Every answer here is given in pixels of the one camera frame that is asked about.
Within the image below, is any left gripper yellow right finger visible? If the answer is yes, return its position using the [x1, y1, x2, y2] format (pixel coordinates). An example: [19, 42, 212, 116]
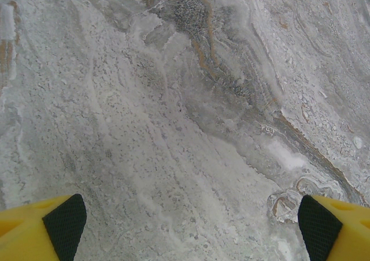
[297, 194, 370, 261]

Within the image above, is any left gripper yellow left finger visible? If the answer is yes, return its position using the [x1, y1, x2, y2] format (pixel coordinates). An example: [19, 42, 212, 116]
[0, 193, 87, 261]

